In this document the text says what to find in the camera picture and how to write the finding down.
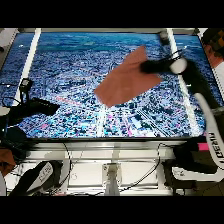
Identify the black cable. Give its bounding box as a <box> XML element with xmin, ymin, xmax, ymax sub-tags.
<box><xmin>59</xmin><ymin>142</ymin><xmax>74</xmax><ymax>192</ymax></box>
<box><xmin>0</xmin><ymin>95</ymin><xmax>22</xmax><ymax>108</ymax></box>
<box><xmin>119</xmin><ymin>143</ymin><xmax>176</xmax><ymax>193</ymax></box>

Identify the pink garment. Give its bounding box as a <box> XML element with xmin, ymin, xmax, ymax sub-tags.
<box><xmin>197</xmin><ymin>142</ymin><xmax>211</xmax><ymax>151</ymax></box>

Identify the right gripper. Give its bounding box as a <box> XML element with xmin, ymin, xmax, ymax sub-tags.
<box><xmin>139</xmin><ymin>58</ymin><xmax>172</xmax><ymax>75</ymax></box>

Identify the brown garment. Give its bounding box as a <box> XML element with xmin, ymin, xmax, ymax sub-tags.
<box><xmin>0</xmin><ymin>147</ymin><xmax>17</xmax><ymax>177</ymax></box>
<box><xmin>93</xmin><ymin>45</ymin><xmax>165</xmax><ymax>109</ymax></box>

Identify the person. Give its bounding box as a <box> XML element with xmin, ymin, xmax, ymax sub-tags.
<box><xmin>201</xmin><ymin>28</ymin><xmax>224</xmax><ymax>92</ymax></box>

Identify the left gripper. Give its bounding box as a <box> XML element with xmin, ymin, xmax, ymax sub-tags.
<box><xmin>27</xmin><ymin>97</ymin><xmax>61</xmax><ymax>117</ymax></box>

